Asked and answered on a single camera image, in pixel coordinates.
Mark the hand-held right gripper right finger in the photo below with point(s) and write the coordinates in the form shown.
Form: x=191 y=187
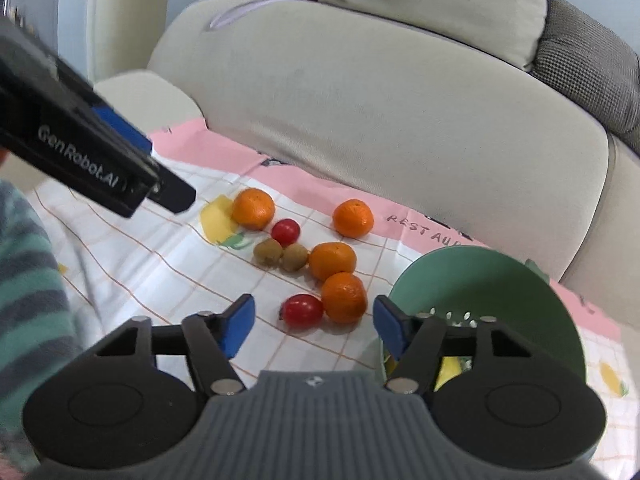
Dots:
x=390 y=327

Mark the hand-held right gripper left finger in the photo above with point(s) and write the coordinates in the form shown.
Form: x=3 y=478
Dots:
x=237 y=327

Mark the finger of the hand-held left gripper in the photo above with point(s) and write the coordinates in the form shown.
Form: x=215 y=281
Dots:
x=125 y=129
x=172 y=192

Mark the orange tangerine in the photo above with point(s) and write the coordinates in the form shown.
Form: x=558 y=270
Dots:
x=332 y=260
x=253 y=208
x=344 y=297
x=353 y=218

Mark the red cherry tomato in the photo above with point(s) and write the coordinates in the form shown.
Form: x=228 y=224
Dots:
x=303 y=311
x=285 y=232

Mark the brown kiwi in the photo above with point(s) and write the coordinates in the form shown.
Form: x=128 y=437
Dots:
x=268 y=252
x=295 y=257

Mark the green colander bowl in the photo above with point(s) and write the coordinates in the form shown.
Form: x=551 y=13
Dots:
x=475 y=280

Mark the person's left forearm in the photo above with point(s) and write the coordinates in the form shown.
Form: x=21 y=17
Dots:
x=30 y=310

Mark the pink checked printed cloth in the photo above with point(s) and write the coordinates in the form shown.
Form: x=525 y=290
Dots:
x=150 y=260

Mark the yellow lemon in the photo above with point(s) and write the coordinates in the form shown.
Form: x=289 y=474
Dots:
x=452 y=372

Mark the lilac ribbon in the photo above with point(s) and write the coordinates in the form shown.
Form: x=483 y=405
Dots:
x=240 y=10

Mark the beige sofa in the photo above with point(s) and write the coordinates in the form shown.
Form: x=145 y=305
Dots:
x=375 y=110

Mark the beige cushion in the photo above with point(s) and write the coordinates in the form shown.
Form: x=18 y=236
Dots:
x=440 y=0

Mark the grey houndstooth cushion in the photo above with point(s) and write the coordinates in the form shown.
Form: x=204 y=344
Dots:
x=585 y=60

